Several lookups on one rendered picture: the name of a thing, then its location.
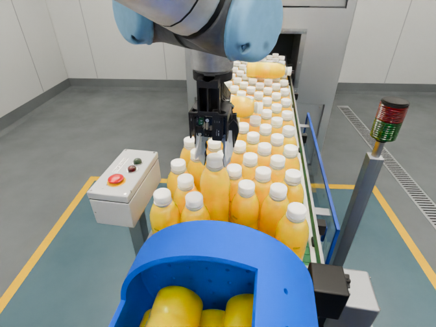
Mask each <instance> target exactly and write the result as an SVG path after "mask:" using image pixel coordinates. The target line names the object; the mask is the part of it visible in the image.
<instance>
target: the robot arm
mask: <svg viewBox="0 0 436 327"><path fill-rule="evenodd" d="M112 8H113V12H114V19H115V22H116V25H117V28H118V29H119V31H120V33H121V35H122V36H123V37H124V39H125V40H126V41H127V42H129V43H131V44H134V45H141V44H147V45H151V44H152V43H157V42H163V43H169V44H171V45H177V46H180V47H185V48H188V49H190V52H191V68H192V69H193V79H194V80H196V81H197V100H196V101H195V103H194V105H193V106H192V107H191V110H190V111H189V112H188V115H189V137H190V138H192V137H193V136H194V138H195V148H196V149H195V159H197V158H198V157H199V160H200V162H201V163H202V165H205V163H206V157H207V153H206V149H207V146H208V145H207V143H206V141H207V140H208V138H209V137H210V138H211V137H212V140H214V141H221V142H222V143H223V150H222V152H223V154H224V156H223V166H224V167H226V166H227V165H228V163H229V162H230V160H231V157H232V153H233V151H234V147H235V144H236V140H237V137H238V134H239V122H238V120H237V113H233V109H234V105H233V104H232V103H231V102H230V98H231V92H230V90H229V89H228V88H227V86H226V84H225V82H228V81H229V80H232V75H233V70H232V69H233V67H234V61H237V60H240V61H244V62H259V61H260V60H263V59H264V58H265V57H266V56H267V55H268V54H269V53H270V52H271V51H272V50H273V48H274V46H275V45H276V42H277V39H278V36H279V34H280V32H281V29H282V22H283V6H282V0H112Z"/></svg>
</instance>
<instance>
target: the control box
mask: <svg viewBox="0 0 436 327"><path fill-rule="evenodd" d="M135 158H141V161H142V162H141V163H140V164H134V162H133V161H134V159H135ZM125 160H126V161H125ZM122 162H124V163H122ZM122 164H123V165H122ZM130 165H135V166H136V170H135V171H133V172H129V171H128V166H130ZM117 167H118V168H119V169H118V168H117ZM117 169H118V170H117ZM114 170H115V171H114ZM114 174H121V175H123V177H124V179H123V180H122V181H121V182H120V183H118V184H111V183H109V181H108V178H109V177H110V176H111V175H114ZM160 181H161V174H160V166H159V161H158V153H157V152H153V151H139V150H131V149H125V150H124V151H123V152H122V153H121V154H120V155H119V156H118V157H117V158H116V159H115V161H114V162H113V163H112V164H111V165H110V167H109V168H108V169H107V170H106V171H105V172H104V173H103V174H102V175H101V177H100V178H99V179H98V180H97V181H96V183H94V185H92V187H91V188H90V189H89V190H88V191H87V195H88V198H89V199H90V204H91V207H92V209H93V212H94V215H95V218H96V221H97V223H102V224H111V225H117V226H126V227H132V228H134V227H135V225H136V224H137V222H138V220H139V218H140V217H141V215H142V213H143V211H144V209H145V208H146V206H147V204H148V203H149V201H150V199H151V197H152V195H153V193H154V191H155V190H156V188H157V187H158V184H159V183H160Z"/></svg>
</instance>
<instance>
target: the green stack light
mask: <svg viewBox="0 0 436 327"><path fill-rule="evenodd" d="M401 126H402V123H400V124H390V123H384V122H382V121H380V120H378V119H376V117H375V118H374V121H373V124H372V127H371V130H370V133H369V134H370V136H371V137H372V138H374V139H376V140H379V141H385V142H392V141H395V140H396V139H397V136H398V133H399V131H400V129H401Z"/></svg>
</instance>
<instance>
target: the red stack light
mask: <svg viewBox="0 0 436 327"><path fill-rule="evenodd" d="M408 109H409V107H407V108H392V107H389V106H385V105H384V104H382V102H381V101H380V103H379V106H378V109H377V112H376V115H375V117H376V119H378V120H380V121H382V122H384V123H390V124H400V123H403V122H404V119H405V116H406V114H407V111H408Z"/></svg>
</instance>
